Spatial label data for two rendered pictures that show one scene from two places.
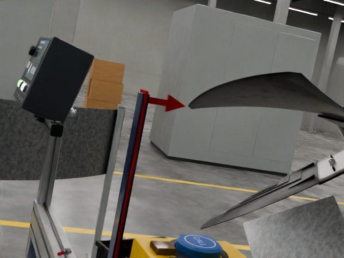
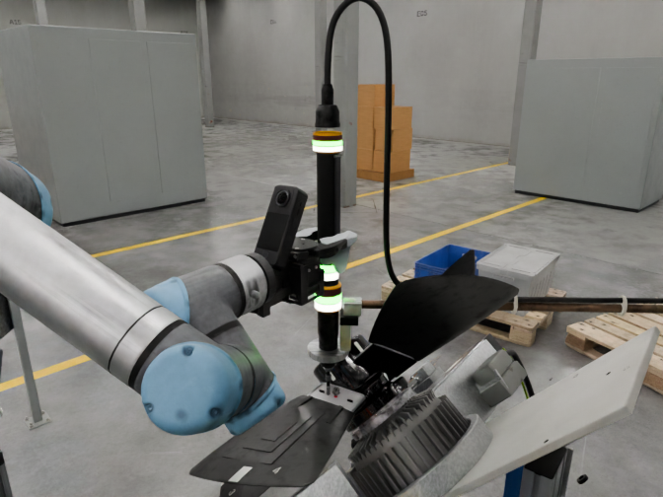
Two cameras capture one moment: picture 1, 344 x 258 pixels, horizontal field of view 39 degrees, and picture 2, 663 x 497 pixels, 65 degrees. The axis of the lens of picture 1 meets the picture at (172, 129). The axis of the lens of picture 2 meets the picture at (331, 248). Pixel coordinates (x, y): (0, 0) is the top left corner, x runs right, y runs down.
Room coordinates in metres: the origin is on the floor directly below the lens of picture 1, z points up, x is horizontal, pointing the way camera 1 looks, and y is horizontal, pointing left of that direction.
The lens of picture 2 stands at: (0.10, 0.10, 1.73)
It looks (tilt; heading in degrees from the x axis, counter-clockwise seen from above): 18 degrees down; 331
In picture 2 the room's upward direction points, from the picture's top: straight up
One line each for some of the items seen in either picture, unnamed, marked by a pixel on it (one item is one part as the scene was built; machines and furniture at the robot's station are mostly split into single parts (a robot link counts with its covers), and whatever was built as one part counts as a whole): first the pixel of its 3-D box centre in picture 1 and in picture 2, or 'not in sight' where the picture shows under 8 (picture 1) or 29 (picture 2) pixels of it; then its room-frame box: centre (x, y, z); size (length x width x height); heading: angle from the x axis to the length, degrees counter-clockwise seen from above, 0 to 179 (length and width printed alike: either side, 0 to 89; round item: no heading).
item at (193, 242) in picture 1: (198, 249); not in sight; (0.41, -0.04, 1.08); 0.04 x 0.04 x 0.02
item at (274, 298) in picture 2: not in sight; (281, 272); (0.73, -0.17, 1.46); 0.12 x 0.08 x 0.09; 114
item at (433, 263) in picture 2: not in sight; (453, 270); (3.01, -2.64, 0.25); 0.60 x 0.41 x 0.22; 112
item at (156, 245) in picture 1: (163, 248); not in sight; (0.39, -0.01, 1.08); 0.02 x 0.02 x 0.01; 24
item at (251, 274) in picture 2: not in sight; (240, 285); (0.70, -0.10, 1.47); 0.08 x 0.05 x 0.08; 24
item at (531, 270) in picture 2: not in sight; (516, 278); (2.54, -2.83, 0.31); 0.60 x 0.42 x 0.33; 112
